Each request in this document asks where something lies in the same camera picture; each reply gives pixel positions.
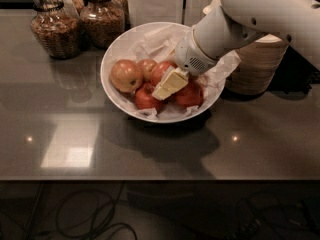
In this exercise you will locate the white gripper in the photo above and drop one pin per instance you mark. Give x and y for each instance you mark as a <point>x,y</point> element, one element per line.
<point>190,56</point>

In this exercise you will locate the red apple with sticker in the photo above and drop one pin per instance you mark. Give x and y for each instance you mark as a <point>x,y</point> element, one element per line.
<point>159,70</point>

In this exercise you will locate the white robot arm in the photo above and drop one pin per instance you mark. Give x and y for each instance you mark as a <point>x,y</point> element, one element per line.
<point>232,24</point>

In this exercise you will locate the red apple front right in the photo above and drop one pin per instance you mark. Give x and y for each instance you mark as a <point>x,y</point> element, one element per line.
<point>190,95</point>

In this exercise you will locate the red apple front left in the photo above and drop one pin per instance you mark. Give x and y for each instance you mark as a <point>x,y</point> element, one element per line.
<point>143,98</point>

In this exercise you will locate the small apple at back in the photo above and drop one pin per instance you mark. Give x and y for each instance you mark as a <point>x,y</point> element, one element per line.
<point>147,65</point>

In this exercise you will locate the white ceramic bowl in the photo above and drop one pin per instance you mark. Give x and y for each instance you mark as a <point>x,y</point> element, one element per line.
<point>109,59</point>

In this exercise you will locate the yellowish red apple left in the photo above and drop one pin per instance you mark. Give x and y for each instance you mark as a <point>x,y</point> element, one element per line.
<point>126,76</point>

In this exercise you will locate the paper bowl stack front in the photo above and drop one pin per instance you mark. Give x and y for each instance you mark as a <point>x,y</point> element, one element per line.
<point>258,63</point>

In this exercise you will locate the paper bowl stack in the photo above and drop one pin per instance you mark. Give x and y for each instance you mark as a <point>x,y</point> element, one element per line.
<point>213,4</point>
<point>258,63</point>

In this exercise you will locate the paper bowl stack rear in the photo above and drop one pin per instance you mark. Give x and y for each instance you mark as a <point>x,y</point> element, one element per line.
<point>213,4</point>

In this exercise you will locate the white paper liner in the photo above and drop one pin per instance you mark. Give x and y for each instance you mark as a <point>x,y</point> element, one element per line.
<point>156,41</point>

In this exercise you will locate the glass granola jar right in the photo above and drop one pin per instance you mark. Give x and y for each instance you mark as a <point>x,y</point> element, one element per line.
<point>103,21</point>

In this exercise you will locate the glass granola jar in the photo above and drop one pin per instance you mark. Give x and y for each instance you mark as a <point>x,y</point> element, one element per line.
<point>58,32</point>
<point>103,21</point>

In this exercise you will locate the glass granola jar left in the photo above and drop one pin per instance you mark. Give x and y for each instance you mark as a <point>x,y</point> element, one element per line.
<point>58,32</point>

